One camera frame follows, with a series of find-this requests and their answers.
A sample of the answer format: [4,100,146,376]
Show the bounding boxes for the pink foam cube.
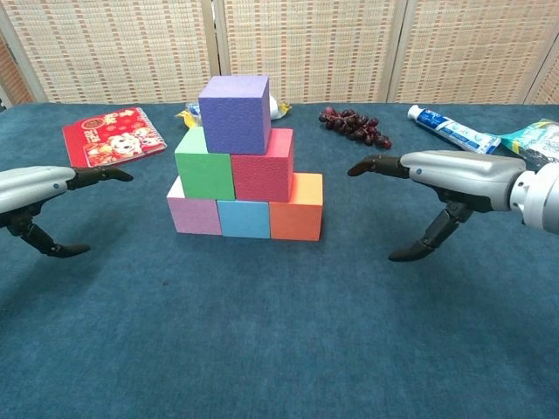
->
[166,175,224,237]

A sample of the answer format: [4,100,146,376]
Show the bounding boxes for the red spiral calendar booklet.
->
[61,106,169,169]

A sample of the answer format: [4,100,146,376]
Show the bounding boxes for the teal snack bag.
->
[500,118,559,171]

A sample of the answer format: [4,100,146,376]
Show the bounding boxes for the green foam cube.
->
[174,126,237,201]

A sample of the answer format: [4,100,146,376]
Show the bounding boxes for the white blue toothpaste tube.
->
[406,104,502,156]

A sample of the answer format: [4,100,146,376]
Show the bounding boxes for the bamboo folding screen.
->
[0,0,559,106]

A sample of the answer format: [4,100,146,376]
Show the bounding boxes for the light blue foam cube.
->
[217,199,272,240]

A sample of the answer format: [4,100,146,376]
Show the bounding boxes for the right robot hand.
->
[347,150,528,263]

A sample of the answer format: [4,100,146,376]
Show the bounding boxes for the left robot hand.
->
[0,165,135,259]

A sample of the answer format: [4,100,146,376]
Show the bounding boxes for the white tissue pack yellow ends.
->
[174,93,293,130]

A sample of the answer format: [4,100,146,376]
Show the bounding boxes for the dark red grape bunch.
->
[318,106,393,151]

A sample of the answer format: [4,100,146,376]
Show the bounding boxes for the red foam cube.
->
[230,127,295,204]

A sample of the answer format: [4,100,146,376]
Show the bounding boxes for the purple foam cube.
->
[197,74,272,156]

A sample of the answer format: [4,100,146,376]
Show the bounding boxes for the orange foam cube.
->
[268,172,324,242]

